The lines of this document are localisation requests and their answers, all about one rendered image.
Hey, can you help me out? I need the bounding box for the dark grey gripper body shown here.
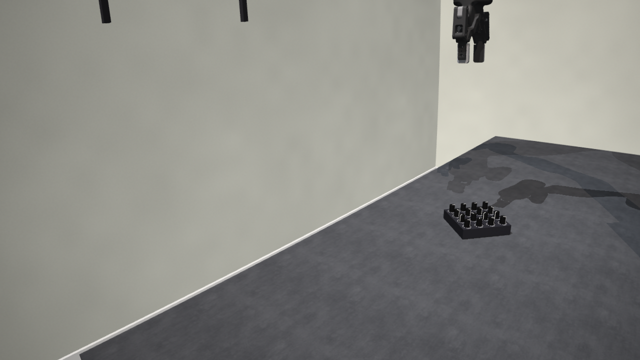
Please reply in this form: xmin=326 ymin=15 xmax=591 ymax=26
xmin=453 ymin=0 xmax=493 ymax=33

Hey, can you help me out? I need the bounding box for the black knob box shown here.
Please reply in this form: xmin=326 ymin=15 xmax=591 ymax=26
xmin=443 ymin=201 xmax=511 ymax=239

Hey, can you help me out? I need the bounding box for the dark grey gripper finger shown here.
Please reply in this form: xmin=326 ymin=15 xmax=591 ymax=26
xmin=452 ymin=6 xmax=481 ymax=64
xmin=472 ymin=11 xmax=490 ymax=63

